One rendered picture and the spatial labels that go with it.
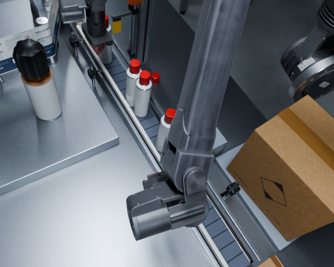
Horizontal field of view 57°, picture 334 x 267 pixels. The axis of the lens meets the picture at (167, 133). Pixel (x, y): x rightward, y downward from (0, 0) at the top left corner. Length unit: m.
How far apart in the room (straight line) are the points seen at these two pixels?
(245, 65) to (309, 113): 1.73
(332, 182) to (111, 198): 0.64
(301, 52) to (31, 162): 0.90
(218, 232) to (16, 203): 0.62
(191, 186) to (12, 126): 0.79
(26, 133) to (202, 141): 0.76
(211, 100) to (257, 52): 2.41
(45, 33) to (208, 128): 0.83
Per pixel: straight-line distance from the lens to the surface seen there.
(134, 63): 0.98
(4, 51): 1.16
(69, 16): 0.96
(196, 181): 0.45
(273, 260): 1.07
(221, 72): 0.44
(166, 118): 0.88
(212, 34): 0.43
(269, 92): 2.58
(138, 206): 0.48
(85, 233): 1.00
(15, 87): 1.23
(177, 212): 0.50
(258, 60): 2.79
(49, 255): 1.00
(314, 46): 1.01
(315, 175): 0.89
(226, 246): 0.99
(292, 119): 0.95
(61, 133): 1.08
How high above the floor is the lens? 1.80
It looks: 59 degrees down
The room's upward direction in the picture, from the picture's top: 15 degrees clockwise
